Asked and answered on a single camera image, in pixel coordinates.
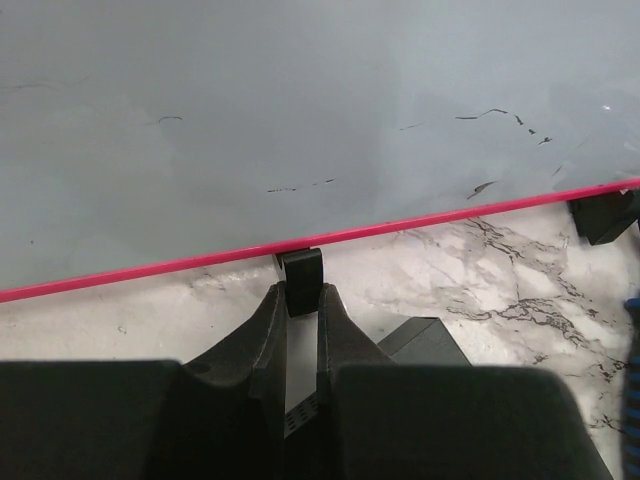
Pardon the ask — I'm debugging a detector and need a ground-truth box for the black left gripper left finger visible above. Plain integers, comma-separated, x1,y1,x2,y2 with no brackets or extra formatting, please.
178,282,288,479

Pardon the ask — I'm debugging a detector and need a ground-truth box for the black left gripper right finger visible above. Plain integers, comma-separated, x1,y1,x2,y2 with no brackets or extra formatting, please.
316,283,397,479

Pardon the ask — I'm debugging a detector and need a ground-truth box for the pink framed whiteboard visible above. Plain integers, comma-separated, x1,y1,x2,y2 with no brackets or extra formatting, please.
1,1,639,301

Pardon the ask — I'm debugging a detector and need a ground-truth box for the black whiteboard stand foot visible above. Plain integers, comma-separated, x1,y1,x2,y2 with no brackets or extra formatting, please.
568,189,639,246
275,248,324,318

